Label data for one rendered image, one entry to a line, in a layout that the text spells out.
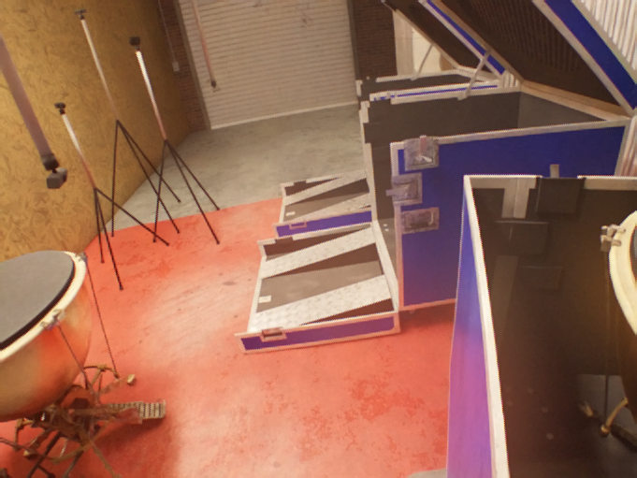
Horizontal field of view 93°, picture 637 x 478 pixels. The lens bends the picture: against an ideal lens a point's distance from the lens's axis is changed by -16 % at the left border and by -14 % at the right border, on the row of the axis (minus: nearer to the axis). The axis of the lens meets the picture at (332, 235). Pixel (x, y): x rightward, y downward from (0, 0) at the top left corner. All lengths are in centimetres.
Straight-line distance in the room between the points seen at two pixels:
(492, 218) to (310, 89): 634
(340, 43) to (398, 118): 512
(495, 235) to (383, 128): 127
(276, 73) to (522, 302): 645
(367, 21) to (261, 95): 245
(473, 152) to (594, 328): 74
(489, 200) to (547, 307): 44
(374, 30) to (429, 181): 621
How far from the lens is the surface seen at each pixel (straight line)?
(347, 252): 217
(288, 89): 716
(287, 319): 189
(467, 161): 139
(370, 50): 742
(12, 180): 327
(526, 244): 110
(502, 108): 239
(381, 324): 173
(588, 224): 113
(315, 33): 714
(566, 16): 147
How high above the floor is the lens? 134
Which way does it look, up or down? 31 degrees down
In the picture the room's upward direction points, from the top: 9 degrees counter-clockwise
